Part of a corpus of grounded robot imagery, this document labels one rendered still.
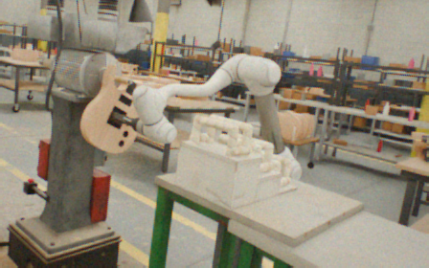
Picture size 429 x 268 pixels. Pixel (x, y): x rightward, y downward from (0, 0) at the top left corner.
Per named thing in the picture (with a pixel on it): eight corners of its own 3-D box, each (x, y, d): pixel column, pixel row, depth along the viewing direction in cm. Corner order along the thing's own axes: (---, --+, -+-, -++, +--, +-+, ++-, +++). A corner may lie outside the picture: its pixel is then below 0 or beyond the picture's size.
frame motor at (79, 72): (46, 88, 233) (49, 44, 229) (85, 89, 253) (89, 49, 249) (83, 100, 206) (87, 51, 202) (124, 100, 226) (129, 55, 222)
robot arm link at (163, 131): (161, 129, 194) (151, 108, 187) (183, 136, 184) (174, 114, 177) (146, 143, 189) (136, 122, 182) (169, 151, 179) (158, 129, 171)
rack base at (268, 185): (199, 180, 160) (202, 158, 158) (224, 174, 172) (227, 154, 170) (255, 203, 141) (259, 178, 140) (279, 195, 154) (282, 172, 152)
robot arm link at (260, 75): (277, 167, 239) (308, 179, 222) (259, 182, 231) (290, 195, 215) (252, 50, 204) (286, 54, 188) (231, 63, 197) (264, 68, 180)
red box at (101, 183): (70, 210, 261) (75, 157, 255) (86, 207, 270) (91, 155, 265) (91, 224, 244) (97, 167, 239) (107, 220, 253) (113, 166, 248)
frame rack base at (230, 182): (173, 185, 149) (179, 141, 146) (199, 179, 160) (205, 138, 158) (230, 211, 131) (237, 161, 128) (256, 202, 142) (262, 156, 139)
